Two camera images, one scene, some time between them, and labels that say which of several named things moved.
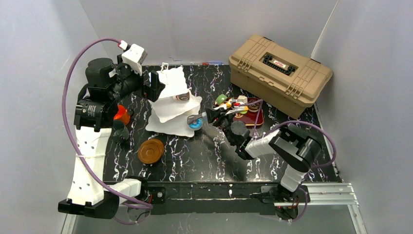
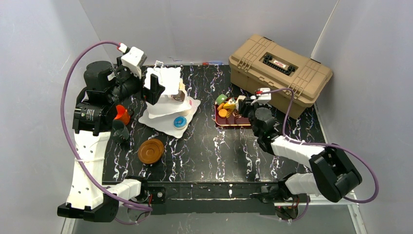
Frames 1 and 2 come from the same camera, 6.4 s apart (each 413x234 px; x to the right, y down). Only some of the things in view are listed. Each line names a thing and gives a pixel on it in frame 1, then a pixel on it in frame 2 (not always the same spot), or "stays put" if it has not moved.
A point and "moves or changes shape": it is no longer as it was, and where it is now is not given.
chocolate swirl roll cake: [183, 97] moves or changes shape
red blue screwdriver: [212, 63] stays put
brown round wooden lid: [150, 151] stays put
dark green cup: [121, 132] stays put
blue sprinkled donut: [198, 125] to [179, 122]
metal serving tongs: [192, 118] to [235, 114]
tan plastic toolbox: [282, 77] stays put
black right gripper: [212, 114] to [243, 107]
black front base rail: [174, 198] stays put
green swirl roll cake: [221, 98] stays put
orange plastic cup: [122, 114] stays put
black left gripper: [152, 86] stays put
